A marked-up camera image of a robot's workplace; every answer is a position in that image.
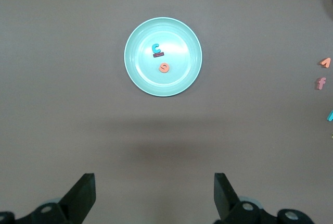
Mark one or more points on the red letter f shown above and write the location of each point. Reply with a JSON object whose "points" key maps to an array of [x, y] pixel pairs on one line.
{"points": [[321, 83]]}

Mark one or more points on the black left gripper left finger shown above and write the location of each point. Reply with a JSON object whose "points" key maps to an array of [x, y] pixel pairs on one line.
{"points": [[78, 203]]}

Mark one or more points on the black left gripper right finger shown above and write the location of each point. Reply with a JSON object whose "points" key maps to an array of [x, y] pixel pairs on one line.
{"points": [[226, 203]]}

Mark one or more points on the teal letter c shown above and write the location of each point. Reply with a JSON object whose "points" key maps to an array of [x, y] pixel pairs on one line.
{"points": [[153, 49]]}

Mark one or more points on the brown table cover sheet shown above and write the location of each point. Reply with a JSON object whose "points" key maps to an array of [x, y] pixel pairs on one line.
{"points": [[52, 52]]}

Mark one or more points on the maroon letter i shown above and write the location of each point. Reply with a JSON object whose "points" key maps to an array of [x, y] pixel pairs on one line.
{"points": [[159, 55]]}

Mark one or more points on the teal letter p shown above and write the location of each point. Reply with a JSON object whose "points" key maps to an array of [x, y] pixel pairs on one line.
{"points": [[331, 116]]}

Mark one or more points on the orange letter v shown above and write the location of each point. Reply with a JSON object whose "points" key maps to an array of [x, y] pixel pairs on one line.
{"points": [[326, 63]]}

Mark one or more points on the green plate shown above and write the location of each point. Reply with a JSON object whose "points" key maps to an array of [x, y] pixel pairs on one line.
{"points": [[182, 52]]}

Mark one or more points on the orange letter e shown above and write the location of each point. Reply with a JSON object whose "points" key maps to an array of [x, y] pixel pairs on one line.
{"points": [[161, 69]]}

